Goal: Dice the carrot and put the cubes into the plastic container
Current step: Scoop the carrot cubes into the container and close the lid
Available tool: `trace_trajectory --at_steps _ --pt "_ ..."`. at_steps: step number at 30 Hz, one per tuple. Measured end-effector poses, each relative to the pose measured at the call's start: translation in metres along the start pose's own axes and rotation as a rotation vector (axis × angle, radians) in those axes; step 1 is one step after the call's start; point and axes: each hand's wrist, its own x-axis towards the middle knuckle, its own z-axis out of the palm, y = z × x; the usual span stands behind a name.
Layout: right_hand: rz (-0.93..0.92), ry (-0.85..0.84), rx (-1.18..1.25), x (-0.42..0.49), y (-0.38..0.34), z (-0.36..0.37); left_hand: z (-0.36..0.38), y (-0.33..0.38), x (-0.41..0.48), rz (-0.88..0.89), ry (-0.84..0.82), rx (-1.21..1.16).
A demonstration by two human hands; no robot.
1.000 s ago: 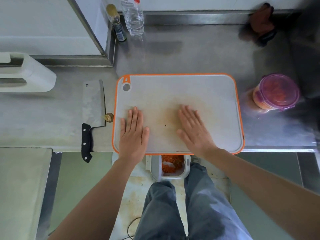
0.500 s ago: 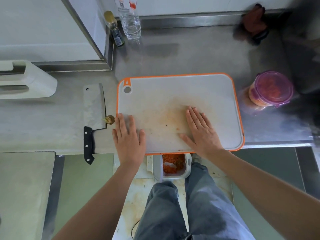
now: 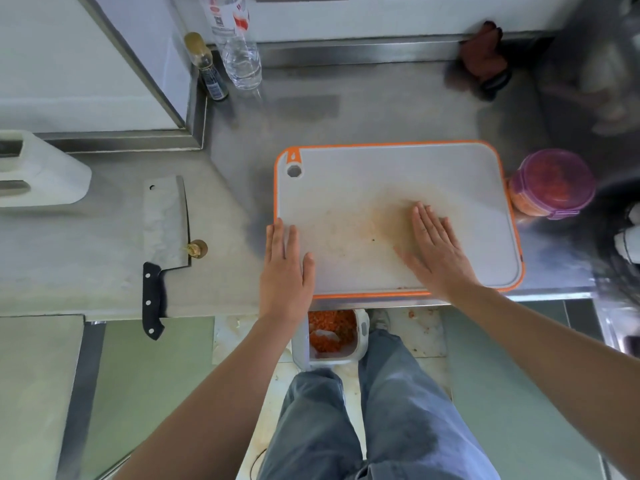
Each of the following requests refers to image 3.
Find person's left hand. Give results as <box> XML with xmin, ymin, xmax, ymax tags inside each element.
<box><xmin>259</xmin><ymin>218</ymin><xmax>317</xmax><ymax>328</ymax></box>

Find person's right hand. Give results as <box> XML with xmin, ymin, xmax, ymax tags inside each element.
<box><xmin>393</xmin><ymin>201</ymin><xmax>483</xmax><ymax>303</ymax></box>

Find diced carrot pieces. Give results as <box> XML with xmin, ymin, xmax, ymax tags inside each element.
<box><xmin>509</xmin><ymin>154</ymin><xmax>586</xmax><ymax>218</ymax></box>

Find purple lidded container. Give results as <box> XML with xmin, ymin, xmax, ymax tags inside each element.
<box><xmin>508</xmin><ymin>148</ymin><xmax>597</xmax><ymax>221</ymax></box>

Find black-handled kitchen knife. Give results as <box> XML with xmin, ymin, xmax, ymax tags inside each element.
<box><xmin>141</xmin><ymin>175</ymin><xmax>192</xmax><ymax>341</ymax></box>

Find purple round container lid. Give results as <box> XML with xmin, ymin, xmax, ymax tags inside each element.
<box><xmin>515</xmin><ymin>148</ymin><xmax>597</xmax><ymax>221</ymax></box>

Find person's right forearm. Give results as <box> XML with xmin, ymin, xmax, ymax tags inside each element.
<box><xmin>449</xmin><ymin>284</ymin><xmax>640</xmax><ymax>471</ymax></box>

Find person's left forearm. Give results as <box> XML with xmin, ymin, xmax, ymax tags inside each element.
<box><xmin>112</xmin><ymin>314</ymin><xmax>301</xmax><ymax>480</ymax></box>

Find white waste bin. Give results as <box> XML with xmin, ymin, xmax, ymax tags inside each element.
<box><xmin>291</xmin><ymin>308</ymin><xmax>371</xmax><ymax>371</ymax></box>

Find white orange-rimmed cutting board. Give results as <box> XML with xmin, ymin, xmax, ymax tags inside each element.
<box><xmin>273</xmin><ymin>140</ymin><xmax>527</xmax><ymax>300</ymax></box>

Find blue denim trousers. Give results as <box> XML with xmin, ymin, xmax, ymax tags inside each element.
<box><xmin>257</xmin><ymin>328</ymin><xmax>501</xmax><ymax>480</ymax></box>

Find pale green cabinet front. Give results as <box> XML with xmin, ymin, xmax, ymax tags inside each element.
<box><xmin>79</xmin><ymin>317</ymin><xmax>216</xmax><ymax>480</ymax></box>
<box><xmin>442</xmin><ymin>299</ymin><xmax>606</xmax><ymax>480</ymax></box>

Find group of seasoning bottles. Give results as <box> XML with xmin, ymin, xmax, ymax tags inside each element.
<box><xmin>613</xmin><ymin>202</ymin><xmax>640</xmax><ymax>265</ymax></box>

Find dark red cloth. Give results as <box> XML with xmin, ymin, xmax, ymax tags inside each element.
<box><xmin>459</xmin><ymin>20</ymin><xmax>513</xmax><ymax>101</ymax></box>

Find small gold-capped bottle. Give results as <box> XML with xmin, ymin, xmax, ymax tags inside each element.
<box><xmin>183</xmin><ymin>31</ymin><xmax>229</xmax><ymax>102</ymax></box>

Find clear plastic water bottle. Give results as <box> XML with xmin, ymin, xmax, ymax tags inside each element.
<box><xmin>197</xmin><ymin>0</ymin><xmax>263</xmax><ymax>91</ymax></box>

